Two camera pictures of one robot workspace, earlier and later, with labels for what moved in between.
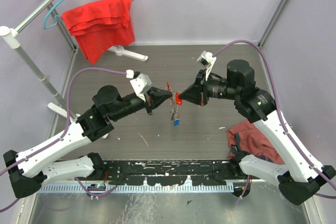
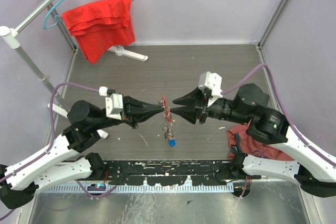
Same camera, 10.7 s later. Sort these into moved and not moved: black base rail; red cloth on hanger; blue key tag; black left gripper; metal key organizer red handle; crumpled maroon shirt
Moved: metal key organizer red handle; black left gripper; blue key tag
Not moved: red cloth on hanger; black base rail; crumpled maroon shirt
